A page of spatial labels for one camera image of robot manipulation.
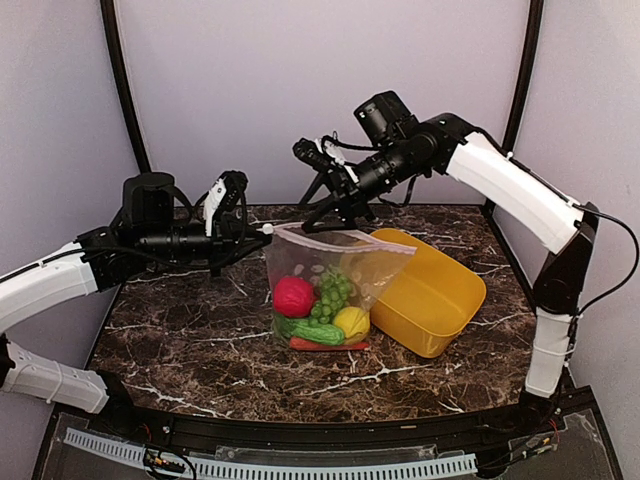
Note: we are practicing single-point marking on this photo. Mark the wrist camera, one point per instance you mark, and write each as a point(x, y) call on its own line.
point(222, 197)
point(309, 153)

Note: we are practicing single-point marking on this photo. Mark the yellow toy apple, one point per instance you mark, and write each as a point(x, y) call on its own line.
point(354, 323)

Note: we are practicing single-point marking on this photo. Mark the clear zip top bag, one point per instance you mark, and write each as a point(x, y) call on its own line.
point(293, 252)

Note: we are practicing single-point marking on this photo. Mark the right black frame post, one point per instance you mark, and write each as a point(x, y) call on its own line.
point(525, 72)

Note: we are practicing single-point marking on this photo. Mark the green toy grapes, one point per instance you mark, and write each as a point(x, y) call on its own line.
point(332, 294)

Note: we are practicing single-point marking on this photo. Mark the left black frame post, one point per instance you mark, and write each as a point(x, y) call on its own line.
point(119, 71)

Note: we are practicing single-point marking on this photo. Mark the black frame post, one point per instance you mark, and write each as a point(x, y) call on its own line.
point(525, 72)
point(119, 71)

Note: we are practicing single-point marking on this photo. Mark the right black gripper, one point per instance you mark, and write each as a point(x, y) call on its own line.
point(345, 195)

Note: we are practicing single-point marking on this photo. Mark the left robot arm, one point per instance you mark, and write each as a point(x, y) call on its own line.
point(156, 224)

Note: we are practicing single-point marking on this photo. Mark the black front rail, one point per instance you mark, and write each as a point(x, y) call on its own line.
point(473, 430)

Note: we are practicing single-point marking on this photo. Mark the yellow plastic basket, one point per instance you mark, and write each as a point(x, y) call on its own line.
point(414, 293)

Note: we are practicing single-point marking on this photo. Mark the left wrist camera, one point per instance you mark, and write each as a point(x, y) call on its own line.
point(222, 197)

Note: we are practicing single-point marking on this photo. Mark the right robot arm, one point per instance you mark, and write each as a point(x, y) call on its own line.
point(402, 148)

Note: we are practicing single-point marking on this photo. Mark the green toy leafy vegetable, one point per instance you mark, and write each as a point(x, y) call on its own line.
point(284, 327)

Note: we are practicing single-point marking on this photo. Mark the orange toy carrot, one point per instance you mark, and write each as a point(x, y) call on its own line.
point(300, 344)

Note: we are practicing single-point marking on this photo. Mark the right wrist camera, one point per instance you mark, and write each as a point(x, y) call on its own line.
point(309, 153)

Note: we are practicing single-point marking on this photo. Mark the green toy cucumber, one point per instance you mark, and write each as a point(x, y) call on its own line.
point(325, 334)

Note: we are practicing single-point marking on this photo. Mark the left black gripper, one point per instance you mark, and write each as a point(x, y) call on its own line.
point(226, 232)

